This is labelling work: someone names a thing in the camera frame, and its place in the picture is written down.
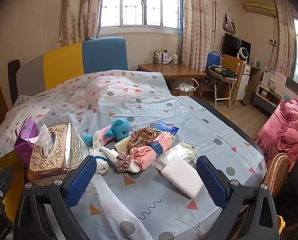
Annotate packets on side table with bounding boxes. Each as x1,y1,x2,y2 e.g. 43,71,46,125
154,49,178,64

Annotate blue Tempo tissue pack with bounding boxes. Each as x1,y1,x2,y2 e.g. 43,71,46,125
154,121,179,136

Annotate right floral curtain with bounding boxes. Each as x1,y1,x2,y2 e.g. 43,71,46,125
181,0,211,72

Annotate gold embossed tissue box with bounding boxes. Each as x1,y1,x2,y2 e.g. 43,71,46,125
28,122,83,186

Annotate white round fan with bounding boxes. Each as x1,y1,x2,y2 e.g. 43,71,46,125
237,47,249,62

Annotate white bag under table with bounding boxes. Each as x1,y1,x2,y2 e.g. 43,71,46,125
170,78,199,96

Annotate purple cardboard box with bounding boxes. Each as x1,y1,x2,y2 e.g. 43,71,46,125
14,118,39,166

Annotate blue folding chair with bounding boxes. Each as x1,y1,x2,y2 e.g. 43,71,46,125
205,49,237,108

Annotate wooden side table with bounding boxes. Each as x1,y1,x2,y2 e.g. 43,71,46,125
138,63,207,99

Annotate patterned plastic tablecloth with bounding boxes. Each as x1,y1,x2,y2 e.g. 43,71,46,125
0,70,267,239

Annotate blue plush elephant toy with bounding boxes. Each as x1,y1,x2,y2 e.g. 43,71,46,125
83,118,131,147

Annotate pink ruffled bedding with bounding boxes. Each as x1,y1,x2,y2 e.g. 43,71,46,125
254,99,298,168

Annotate pink towel blue band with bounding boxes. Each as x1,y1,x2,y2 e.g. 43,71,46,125
129,132,173,170

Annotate beige towel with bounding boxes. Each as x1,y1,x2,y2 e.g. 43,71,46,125
161,157,203,199

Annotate floral curtain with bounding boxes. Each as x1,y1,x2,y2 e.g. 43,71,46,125
56,0,103,48
181,0,211,72

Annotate black television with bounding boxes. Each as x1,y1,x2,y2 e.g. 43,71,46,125
222,33,252,62

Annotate wall air conditioner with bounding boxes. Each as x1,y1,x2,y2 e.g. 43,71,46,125
243,0,277,18

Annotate window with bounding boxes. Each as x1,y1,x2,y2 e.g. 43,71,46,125
100,0,183,30

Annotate brown satin scrunchie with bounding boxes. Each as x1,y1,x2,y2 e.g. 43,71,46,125
127,127,157,151

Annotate white knit gloves bundle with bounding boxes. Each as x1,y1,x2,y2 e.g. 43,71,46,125
89,131,109,175

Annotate left floral curtain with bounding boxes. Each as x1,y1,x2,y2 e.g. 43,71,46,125
56,0,103,48

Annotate gold metal tray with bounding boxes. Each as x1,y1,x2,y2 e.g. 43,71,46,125
0,151,25,223

